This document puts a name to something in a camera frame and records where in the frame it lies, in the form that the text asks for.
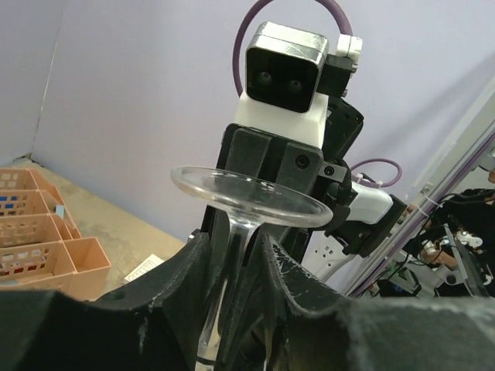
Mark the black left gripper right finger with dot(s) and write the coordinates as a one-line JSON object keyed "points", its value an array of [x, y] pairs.
{"points": [[309, 326]]}

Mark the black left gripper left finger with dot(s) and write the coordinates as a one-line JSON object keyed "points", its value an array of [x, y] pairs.
{"points": [[151, 323]]}

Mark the clear wine glass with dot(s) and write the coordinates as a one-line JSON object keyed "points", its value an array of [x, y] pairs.
{"points": [[248, 203]]}

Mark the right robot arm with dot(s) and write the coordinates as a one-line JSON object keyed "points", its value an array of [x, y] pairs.
{"points": [[305, 152]]}

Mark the white card box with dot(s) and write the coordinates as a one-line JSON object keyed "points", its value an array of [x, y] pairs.
{"points": [[149, 263]]}

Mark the orange plastic file organizer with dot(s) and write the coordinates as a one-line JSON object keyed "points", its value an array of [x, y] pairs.
{"points": [[41, 246]]}

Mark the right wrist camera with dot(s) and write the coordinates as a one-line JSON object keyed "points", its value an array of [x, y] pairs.
{"points": [[295, 87]]}

